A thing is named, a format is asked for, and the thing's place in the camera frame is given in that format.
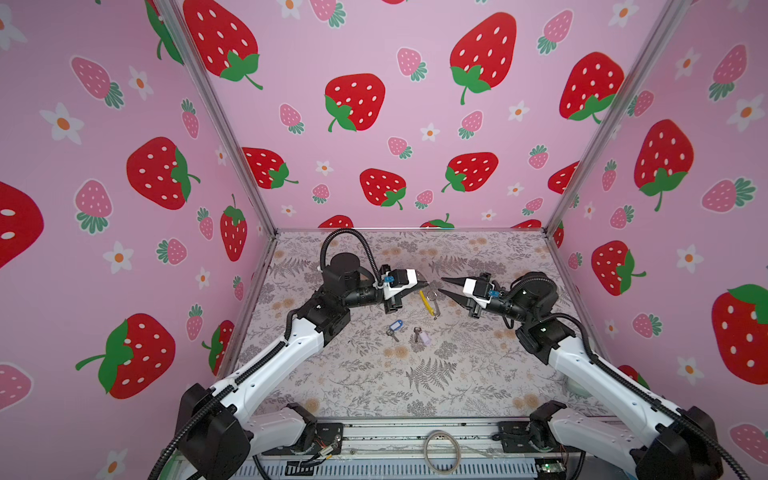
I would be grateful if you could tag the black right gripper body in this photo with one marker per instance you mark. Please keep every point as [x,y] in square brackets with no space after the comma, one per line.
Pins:
[507,303]

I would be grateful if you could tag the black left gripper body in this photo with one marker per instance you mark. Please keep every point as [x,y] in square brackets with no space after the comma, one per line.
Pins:
[365,295]

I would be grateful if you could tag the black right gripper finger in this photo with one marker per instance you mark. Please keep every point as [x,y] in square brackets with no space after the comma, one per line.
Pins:
[466,283]
[463,301]

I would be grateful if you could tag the metal keyring with yellow tag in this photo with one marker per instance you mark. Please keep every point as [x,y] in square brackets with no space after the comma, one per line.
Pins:
[429,300]

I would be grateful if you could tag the key with blue tag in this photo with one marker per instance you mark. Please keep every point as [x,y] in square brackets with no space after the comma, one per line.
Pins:
[393,329]

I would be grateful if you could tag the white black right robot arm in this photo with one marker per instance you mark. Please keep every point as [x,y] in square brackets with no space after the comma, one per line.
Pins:
[658,439]

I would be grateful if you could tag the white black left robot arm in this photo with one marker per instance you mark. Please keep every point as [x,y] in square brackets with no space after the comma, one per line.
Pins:
[218,428]

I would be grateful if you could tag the white plastic case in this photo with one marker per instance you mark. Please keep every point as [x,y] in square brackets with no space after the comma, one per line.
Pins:
[576,388]

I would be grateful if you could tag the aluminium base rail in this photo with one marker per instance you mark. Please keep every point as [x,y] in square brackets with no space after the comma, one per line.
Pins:
[431,448]

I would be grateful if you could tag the aluminium corner post left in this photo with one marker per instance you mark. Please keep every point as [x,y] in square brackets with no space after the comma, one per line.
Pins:
[173,17]

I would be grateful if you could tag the aluminium corner post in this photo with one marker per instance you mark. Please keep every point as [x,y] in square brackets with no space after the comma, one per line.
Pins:
[173,17]
[660,35]

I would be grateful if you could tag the aluminium corner post right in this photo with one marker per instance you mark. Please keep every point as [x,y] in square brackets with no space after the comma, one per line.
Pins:
[660,35]

